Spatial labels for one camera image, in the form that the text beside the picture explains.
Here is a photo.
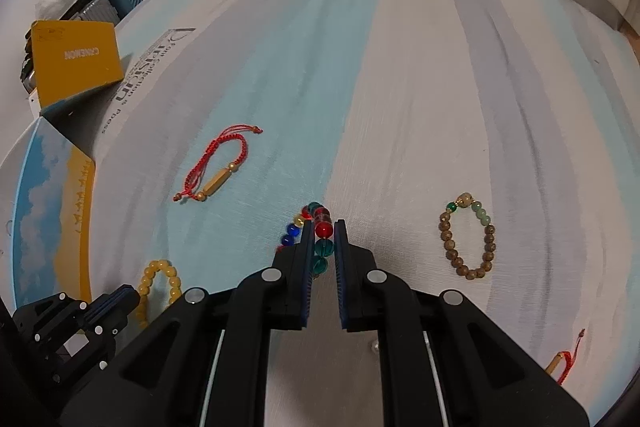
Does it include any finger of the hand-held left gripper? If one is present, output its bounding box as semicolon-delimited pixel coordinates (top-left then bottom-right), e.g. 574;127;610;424
81;284;142;334

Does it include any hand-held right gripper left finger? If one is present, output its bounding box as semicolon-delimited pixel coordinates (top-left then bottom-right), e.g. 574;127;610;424
60;219;316;427

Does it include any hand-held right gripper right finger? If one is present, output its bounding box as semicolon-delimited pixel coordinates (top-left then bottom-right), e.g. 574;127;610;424
333;219;591;427

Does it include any yellow bead bracelet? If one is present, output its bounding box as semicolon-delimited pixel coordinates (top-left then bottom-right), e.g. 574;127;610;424
135;259;183;330

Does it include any multicoloured glass bead bracelet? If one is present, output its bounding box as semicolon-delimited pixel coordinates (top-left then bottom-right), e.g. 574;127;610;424
280;202;335;278

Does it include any brown wooden bead bracelet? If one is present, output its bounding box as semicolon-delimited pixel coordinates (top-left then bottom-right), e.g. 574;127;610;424
439;192;497;280

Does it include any red cord bracelet gold tube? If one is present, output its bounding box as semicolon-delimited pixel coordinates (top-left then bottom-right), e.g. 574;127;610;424
172;124;263;202
545;329;587;385

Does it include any white cardboard box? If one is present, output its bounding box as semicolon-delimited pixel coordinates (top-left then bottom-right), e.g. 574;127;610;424
0;21;125;308

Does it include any grey suitcase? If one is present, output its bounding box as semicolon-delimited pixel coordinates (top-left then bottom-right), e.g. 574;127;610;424
65;0;121;26

